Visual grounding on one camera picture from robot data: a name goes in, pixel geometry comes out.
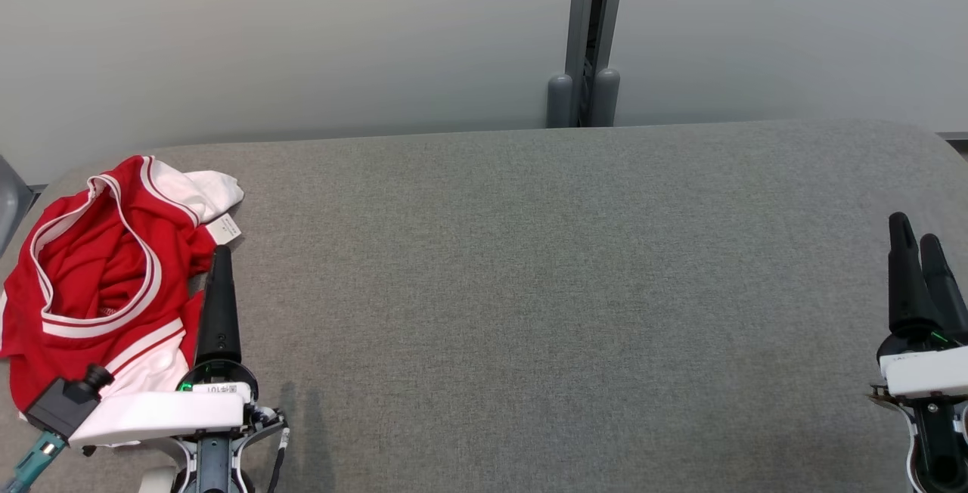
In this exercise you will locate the grey tubular metal frame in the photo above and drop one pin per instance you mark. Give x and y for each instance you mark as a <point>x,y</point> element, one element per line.
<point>9,206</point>

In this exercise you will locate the teal left camera connector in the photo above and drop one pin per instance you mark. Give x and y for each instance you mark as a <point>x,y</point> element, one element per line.
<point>34,463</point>

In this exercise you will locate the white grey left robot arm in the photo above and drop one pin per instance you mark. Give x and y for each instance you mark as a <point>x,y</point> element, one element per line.
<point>212,466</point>

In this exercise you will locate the white paper hang tag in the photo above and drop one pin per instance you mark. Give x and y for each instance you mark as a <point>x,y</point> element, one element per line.
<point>224,229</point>

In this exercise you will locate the red white basketball jersey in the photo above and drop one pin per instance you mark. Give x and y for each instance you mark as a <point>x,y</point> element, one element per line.
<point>83,266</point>

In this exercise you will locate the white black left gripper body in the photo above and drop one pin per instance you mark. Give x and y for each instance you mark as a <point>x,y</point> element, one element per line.
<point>151,413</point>

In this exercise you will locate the grey metal partition post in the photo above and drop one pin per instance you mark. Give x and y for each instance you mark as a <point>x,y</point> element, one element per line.
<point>581,9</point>

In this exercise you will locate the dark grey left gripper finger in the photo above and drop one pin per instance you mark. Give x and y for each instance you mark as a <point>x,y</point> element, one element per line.
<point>219,311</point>

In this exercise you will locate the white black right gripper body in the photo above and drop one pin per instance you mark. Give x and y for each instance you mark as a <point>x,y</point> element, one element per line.
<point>930,373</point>

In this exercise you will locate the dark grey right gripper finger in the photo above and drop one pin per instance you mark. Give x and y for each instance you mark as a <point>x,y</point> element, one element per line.
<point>947,289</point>
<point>906,289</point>

